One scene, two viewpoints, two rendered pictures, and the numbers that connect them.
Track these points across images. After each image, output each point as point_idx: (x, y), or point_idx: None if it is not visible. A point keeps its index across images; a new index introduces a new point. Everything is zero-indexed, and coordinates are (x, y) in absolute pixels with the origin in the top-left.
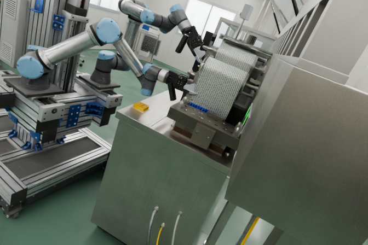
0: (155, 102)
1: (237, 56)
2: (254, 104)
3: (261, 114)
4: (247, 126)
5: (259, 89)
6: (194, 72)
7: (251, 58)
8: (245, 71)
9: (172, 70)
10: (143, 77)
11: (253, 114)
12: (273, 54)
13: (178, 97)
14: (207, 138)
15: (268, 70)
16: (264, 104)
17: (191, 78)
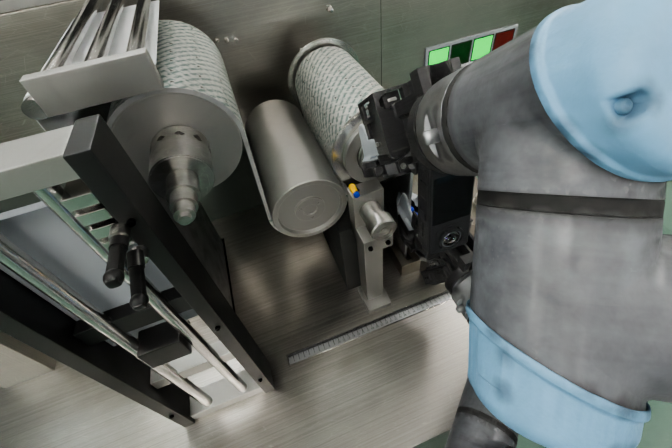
0: (420, 389)
1: (220, 66)
2: (487, 17)
3: None
4: (536, 23)
5: (403, 25)
6: (377, 207)
7: (204, 36)
8: (332, 49)
9: (463, 260)
10: (513, 430)
11: (537, 5)
12: None
13: (240, 428)
14: None
15: None
16: None
17: (240, 333)
